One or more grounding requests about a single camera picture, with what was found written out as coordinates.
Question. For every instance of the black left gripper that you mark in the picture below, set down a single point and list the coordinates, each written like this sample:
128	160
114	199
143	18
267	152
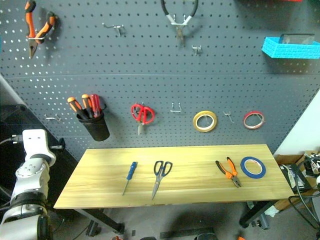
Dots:
61	146

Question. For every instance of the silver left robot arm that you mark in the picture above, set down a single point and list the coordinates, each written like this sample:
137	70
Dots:
27	180

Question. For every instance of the black cup holder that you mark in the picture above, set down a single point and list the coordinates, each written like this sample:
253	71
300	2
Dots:
96	128

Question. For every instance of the grey metal pegboard wall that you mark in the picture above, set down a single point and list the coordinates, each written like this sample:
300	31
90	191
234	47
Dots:
160	82

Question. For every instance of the long metal pegboard hook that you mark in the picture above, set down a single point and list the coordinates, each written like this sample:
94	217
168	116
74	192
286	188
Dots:
53	117
115	26

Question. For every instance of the black table leg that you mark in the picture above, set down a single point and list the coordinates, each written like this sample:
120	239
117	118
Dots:
257	211
105	218

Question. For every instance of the metal loop pegboard hook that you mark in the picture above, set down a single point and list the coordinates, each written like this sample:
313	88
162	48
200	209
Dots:
175	110

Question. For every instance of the orange black long-nose pliers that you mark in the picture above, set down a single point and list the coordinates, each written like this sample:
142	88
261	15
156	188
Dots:
31	25

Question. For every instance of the yellow tape roll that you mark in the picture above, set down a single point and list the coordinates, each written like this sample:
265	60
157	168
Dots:
197	126

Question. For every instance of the short metal pegboard hook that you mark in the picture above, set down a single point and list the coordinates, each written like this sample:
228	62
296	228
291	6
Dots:
197	49
228	116

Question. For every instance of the orange black combination pliers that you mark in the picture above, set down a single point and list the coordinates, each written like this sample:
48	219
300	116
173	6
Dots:
231	172

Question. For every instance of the blue tape roll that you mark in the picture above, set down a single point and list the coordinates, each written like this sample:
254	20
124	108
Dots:
246	171

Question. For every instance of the red tape roll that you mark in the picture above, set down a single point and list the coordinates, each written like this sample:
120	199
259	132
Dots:
247	125

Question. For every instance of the cardboard box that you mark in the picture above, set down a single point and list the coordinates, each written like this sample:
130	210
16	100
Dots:
287	172

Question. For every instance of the blue plastic bin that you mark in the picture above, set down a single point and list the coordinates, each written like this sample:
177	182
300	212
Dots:
287	51

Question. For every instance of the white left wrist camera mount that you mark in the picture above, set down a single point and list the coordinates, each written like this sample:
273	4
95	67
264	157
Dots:
35	146

